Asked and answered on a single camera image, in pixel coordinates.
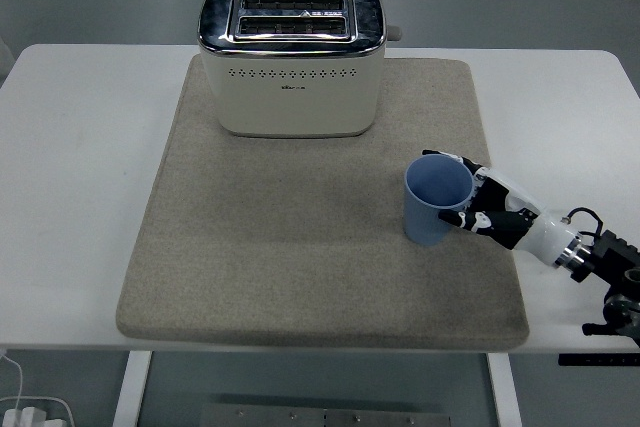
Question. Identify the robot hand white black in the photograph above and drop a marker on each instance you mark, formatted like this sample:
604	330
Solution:
520	224

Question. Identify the black table control panel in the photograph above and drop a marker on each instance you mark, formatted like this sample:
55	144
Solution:
599	360

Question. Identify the white table leg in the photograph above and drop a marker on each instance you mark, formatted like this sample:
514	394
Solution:
504	389
131	389

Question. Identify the grey metal plate with screws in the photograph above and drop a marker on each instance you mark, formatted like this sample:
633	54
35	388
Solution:
325	416

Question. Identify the beige fabric mat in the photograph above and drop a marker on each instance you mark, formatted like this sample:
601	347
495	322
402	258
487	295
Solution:
300	237

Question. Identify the white power strip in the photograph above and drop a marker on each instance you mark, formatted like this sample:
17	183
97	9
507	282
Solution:
37	412

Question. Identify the blue plastic cup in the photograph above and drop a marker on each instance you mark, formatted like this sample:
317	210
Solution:
432	207

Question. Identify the white chrome toaster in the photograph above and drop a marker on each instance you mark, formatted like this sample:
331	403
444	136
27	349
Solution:
292	82

